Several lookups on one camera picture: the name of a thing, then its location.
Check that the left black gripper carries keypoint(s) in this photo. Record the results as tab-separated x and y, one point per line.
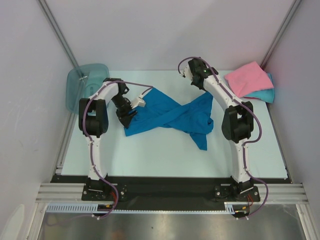
125	118

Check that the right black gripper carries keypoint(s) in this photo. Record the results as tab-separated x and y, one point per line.
196	80

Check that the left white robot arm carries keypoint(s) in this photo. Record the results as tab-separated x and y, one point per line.
93	121

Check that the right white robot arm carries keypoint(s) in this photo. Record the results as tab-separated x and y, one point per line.
237	124

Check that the pink folded t shirt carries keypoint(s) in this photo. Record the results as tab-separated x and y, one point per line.
237	78

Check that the teal transparent plastic bin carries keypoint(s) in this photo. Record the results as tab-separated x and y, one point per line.
82	82

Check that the light blue folded t shirt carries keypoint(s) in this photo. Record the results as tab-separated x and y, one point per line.
260	87

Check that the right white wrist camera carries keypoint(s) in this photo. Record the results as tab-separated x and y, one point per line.
186	73

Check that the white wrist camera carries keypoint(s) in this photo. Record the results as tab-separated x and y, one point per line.
186	73
137	102

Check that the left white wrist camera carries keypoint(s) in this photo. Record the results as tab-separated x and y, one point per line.
137	102

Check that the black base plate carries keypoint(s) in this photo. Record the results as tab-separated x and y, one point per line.
177	194

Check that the right aluminium corner post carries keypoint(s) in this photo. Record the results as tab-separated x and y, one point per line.
296	4

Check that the aluminium corner post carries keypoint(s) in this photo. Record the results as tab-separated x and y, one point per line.
44	6
296	4

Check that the aluminium front rail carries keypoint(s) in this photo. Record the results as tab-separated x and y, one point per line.
68	192

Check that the left aluminium corner post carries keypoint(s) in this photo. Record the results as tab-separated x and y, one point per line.
44	6

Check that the white slotted cable duct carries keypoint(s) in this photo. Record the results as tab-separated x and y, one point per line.
95	208

